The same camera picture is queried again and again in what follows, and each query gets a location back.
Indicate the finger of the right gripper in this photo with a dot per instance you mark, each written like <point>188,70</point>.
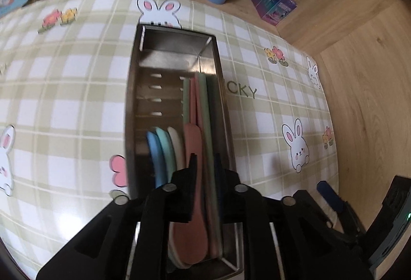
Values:
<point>329,195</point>

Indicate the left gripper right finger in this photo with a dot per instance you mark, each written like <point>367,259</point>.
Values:
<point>227,197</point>

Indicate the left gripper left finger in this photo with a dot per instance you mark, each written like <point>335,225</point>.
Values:
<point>182,198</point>

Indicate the blue spoon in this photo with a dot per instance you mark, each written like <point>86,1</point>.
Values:
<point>157,157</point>

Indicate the green spoon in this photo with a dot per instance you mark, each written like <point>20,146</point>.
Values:
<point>168,151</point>

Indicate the beige spoon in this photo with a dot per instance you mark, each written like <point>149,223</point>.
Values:
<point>179,164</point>

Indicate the green chopstick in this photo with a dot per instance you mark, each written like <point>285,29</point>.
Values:
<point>211,205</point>
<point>186,101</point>

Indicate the pink spoon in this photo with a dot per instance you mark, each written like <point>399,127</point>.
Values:
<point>191,239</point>

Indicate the pink chopstick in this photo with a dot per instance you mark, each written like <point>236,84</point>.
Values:
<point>193,101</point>
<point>198,101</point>

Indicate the stainless steel utensil tray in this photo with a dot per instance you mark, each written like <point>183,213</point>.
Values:
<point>162,57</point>

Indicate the plaid bunny tablecloth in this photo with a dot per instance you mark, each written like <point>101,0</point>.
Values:
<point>64,68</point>

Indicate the purple small box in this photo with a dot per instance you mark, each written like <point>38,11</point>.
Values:
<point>274,11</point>

